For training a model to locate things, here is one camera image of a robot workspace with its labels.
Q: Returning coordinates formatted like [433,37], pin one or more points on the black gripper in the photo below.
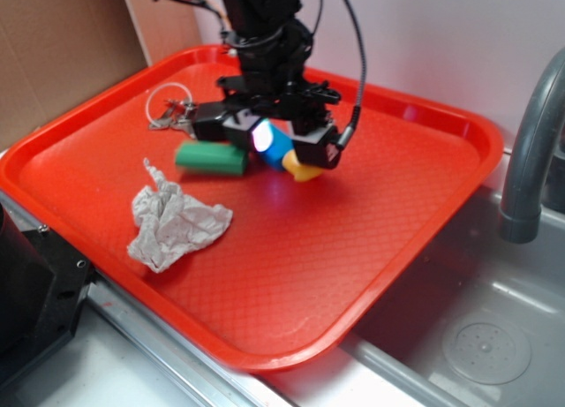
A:
[278,89]

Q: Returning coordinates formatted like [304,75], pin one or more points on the yellow rubber duck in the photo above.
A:
[300,172]

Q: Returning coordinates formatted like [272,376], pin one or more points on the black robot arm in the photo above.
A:
[272,46]

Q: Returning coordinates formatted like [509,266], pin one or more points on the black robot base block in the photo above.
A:
[44,282]

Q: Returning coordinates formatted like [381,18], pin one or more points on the blue rectangular block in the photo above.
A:
[276,153]

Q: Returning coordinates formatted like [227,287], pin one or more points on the green rectangular block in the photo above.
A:
[212,158]

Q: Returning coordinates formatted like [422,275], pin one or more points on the black key fob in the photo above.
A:
[207,121]

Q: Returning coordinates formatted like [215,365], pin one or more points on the red plastic tray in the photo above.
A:
[301,262]

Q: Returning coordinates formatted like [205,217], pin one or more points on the crumpled white paper tissue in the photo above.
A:
[172,223]

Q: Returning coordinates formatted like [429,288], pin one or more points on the brown cardboard panel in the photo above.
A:
[56,54]

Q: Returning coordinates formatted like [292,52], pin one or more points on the grey faucet spout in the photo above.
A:
[535,174]

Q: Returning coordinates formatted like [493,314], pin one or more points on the grey plastic sink basin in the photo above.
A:
[473,321]

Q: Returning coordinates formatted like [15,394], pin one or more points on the silver keys on ring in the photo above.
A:
[177,106]

